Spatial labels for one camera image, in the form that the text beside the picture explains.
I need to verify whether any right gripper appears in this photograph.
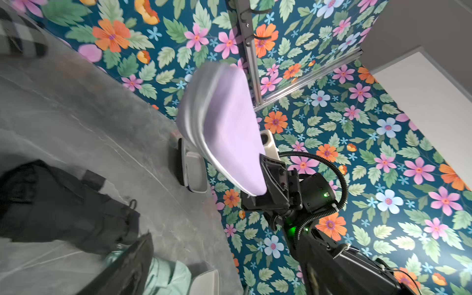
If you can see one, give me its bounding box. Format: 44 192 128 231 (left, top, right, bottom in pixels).
242 155 302 212

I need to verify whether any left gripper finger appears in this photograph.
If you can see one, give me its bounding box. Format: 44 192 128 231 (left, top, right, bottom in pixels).
77 233 154 295

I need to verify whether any beige case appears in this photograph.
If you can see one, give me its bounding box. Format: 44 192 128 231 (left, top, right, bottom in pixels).
188 269 221 295
174 137 208 194

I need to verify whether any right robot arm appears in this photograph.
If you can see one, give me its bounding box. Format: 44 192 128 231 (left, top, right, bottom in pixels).
242 151 421 295

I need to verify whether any mint green folded umbrella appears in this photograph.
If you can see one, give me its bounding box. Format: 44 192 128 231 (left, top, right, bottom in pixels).
106 245 192 295

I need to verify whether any black folded umbrella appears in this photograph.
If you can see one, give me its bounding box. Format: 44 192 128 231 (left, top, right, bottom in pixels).
1 160 140 255

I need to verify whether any plaid folded umbrella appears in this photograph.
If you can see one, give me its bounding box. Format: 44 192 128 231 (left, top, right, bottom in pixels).
1 6 49 59

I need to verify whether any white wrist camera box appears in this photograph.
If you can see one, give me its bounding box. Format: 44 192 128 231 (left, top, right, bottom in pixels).
260 130 280 161

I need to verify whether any black hook rail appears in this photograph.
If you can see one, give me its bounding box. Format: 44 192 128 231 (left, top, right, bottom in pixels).
226 0 272 111

